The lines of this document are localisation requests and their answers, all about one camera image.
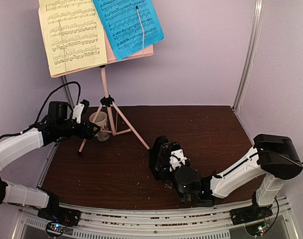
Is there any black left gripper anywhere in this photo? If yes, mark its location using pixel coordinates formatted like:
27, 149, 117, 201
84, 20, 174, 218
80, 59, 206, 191
57, 119, 100, 139

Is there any black metronome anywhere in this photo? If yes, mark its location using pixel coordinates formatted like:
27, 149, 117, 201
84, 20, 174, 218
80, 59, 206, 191
149, 136, 169, 180

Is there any clear metronome cover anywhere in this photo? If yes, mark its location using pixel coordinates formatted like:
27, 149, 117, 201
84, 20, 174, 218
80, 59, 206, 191
157, 142, 170, 172

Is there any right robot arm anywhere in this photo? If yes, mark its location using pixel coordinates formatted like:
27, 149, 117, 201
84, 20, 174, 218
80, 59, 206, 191
149, 134, 303, 220

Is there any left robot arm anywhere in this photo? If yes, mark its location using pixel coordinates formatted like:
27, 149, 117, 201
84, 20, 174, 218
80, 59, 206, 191
0, 100, 100, 221

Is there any white ceramic mug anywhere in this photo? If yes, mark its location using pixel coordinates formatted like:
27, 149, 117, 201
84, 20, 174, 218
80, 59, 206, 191
89, 112, 110, 142

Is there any yellow sheet music page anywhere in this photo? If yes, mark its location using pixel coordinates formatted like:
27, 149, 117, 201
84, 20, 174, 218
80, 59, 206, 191
39, 0, 107, 78

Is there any blue sheet music page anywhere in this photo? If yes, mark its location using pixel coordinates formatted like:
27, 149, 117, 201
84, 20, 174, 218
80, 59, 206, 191
93, 0, 164, 60

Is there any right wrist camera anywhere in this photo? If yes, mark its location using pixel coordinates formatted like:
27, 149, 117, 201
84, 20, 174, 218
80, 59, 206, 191
169, 141, 190, 172

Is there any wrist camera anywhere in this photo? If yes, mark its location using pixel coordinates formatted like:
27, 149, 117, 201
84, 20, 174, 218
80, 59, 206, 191
169, 141, 190, 172
72, 99, 90, 123

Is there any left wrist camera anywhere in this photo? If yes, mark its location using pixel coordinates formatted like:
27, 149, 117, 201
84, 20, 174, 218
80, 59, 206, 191
72, 99, 90, 123

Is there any left black cable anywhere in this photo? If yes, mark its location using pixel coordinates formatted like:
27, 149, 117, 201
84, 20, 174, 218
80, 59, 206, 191
34, 81, 82, 125

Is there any aluminium front rail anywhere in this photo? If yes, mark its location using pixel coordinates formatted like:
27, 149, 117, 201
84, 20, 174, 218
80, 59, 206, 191
11, 197, 301, 239

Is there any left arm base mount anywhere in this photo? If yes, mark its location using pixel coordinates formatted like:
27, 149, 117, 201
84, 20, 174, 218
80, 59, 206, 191
37, 203, 81, 227

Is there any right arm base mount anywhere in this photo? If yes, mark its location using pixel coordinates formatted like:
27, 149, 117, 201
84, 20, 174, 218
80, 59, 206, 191
229, 205, 273, 225

